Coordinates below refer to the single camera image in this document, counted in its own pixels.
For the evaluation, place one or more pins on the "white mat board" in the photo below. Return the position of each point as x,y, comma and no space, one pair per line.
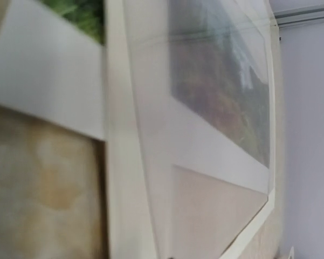
68,63

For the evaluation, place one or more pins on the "right aluminium corner post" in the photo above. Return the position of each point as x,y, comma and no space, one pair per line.
300,16

